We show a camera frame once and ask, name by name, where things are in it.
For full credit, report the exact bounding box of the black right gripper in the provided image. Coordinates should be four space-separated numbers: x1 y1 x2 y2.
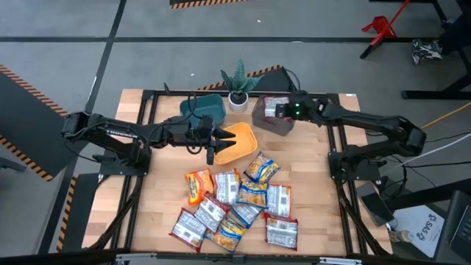
275 91 321 121

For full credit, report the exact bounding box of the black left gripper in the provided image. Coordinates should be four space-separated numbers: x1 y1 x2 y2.
185 114 237 166

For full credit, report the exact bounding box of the red Maruchan noodle pack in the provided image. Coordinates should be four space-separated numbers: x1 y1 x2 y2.
263 96 290 118
194 193 231 233
263 212 299 251
169 208 208 253

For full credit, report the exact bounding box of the orange Maruchan noodle pack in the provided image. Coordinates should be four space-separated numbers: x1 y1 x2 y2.
184 168 215 207
265 183 292 219
212 169 241 205

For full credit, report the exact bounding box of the blue Maruchan noodle pack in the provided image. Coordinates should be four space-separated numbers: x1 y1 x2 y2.
230 203 263 229
244 150 281 184
237 178 269 209
205 216 248 253

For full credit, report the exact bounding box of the brown plastic bin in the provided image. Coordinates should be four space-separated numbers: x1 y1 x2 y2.
251 94 296 137

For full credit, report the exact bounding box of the orange plastic bin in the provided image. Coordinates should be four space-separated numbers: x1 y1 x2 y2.
213 121 258 166

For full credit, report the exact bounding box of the black hazard-striped floor mat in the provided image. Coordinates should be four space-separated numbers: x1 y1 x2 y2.
198 65 298 93
169 0 251 10
57 172 101 254
0 64 96 183

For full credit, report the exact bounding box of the teal plastic bin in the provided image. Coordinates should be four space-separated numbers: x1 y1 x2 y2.
179 93 227 130

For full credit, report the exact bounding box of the snake plant in white pot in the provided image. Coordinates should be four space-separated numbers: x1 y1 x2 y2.
219 58 265 114

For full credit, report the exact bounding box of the black smartphone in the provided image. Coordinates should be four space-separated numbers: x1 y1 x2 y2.
355 181 395 227

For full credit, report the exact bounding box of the person's patterned shoe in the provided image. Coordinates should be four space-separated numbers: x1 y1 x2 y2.
411 38 444 66

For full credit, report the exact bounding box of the black desk beam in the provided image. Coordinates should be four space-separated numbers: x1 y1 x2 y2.
384 178 471 213

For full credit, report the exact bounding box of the small beige bottle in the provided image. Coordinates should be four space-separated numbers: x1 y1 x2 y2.
388 227 415 244

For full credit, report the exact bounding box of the black crossbar with silver brackets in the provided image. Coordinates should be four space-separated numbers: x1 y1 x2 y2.
0 248 471 265

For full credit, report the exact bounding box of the white printed paper sheet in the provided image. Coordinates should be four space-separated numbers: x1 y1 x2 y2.
392 204 446 258

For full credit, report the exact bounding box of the person's leg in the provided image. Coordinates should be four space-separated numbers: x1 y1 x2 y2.
439 14 471 56

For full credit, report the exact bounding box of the black laptop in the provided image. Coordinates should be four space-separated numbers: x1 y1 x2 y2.
433 189 471 264

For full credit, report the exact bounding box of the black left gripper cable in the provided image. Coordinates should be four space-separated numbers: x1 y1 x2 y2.
183 91 207 155

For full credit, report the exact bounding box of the black desk leg frame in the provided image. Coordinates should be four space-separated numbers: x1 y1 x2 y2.
400 0 471 100

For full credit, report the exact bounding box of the white cable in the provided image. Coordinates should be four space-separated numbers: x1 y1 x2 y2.
380 132 471 177

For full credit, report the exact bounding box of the yellow power cable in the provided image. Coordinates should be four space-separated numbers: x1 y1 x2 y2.
421 102 471 130

